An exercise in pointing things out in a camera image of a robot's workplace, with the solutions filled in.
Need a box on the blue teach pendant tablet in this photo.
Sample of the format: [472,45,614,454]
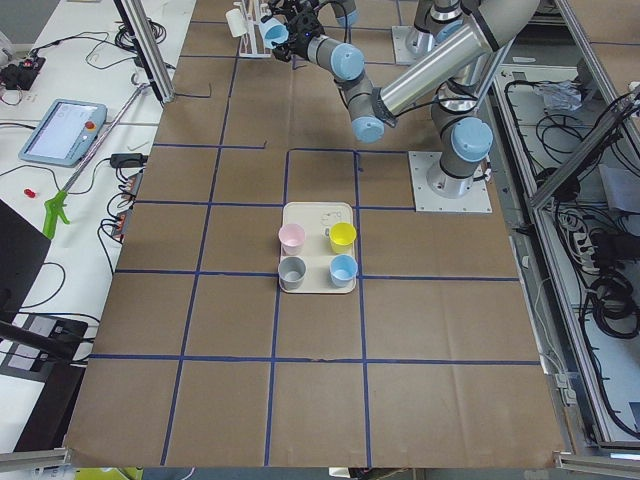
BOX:
[18,99,107,167]

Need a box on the white wire cup rack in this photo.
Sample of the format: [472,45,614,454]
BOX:
[232,0,271,59]

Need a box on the aluminium frame post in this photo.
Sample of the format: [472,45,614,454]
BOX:
[113,0,175,104]

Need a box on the yellow plastic cup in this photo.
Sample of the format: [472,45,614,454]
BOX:
[329,222,357,254]

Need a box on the light blue plastic cup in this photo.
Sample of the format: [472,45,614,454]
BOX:
[259,17,289,49]

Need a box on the pink plastic cup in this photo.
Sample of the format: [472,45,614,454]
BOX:
[278,223,306,256]

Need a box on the black power adapter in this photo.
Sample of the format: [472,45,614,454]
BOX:
[109,152,148,169]

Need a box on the light blue cup at tray edge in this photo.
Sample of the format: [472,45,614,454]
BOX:
[329,254,358,288]

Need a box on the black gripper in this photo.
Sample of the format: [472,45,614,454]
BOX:
[272,9,320,62]

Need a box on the cream white plastic cup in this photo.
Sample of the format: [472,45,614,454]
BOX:
[225,8,248,38]

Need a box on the grey plastic cup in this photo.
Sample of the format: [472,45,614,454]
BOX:
[278,256,307,291]

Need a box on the black monitor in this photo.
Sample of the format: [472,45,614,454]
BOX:
[0,198,94,371]

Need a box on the silver hex key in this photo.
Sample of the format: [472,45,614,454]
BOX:
[126,141,149,152]

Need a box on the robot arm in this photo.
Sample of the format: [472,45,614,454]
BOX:
[267,0,359,27]
[259,1,538,200]

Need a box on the cream plastic tray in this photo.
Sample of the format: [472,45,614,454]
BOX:
[280,202,357,294]

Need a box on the reacher grabber tool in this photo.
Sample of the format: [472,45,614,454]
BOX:
[42,83,151,240]

